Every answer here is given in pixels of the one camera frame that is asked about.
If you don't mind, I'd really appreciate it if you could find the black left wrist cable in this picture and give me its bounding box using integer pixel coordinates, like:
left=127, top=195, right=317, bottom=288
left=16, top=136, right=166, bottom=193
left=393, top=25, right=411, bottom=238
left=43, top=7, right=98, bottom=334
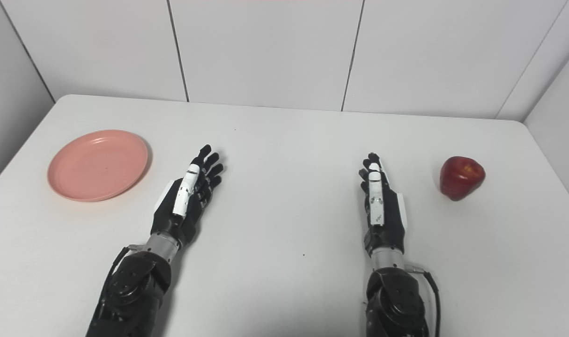
left=103, top=244, right=140, bottom=293

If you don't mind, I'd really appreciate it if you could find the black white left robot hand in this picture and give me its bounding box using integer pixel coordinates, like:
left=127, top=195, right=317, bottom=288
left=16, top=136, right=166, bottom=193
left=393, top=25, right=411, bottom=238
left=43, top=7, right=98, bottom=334
left=151, top=144, right=225, bottom=247

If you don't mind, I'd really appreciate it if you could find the pink round plate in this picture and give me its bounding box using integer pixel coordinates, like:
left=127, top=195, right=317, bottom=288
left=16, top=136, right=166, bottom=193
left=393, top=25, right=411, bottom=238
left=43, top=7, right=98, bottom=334
left=47, top=130, right=149, bottom=203

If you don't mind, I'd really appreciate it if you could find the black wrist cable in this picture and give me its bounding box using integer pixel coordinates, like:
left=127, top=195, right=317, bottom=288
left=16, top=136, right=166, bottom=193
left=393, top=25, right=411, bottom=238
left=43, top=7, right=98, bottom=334
left=404, top=264, right=442, bottom=337
left=103, top=244, right=140, bottom=293

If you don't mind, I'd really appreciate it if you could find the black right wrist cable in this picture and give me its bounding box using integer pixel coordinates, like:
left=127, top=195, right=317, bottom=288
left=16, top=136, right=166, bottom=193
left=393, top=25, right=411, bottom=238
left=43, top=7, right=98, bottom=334
left=404, top=264, right=442, bottom=337

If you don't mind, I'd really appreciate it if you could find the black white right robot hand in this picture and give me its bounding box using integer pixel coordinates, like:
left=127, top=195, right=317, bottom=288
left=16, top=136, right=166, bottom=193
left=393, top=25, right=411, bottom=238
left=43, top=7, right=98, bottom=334
left=358, top=152, right=408, bottom=257

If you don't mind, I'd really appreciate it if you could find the red apple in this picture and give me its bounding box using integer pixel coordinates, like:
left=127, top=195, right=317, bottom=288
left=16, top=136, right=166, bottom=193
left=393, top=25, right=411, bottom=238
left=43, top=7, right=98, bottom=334
left=440, top=156, right=486, bottom=202

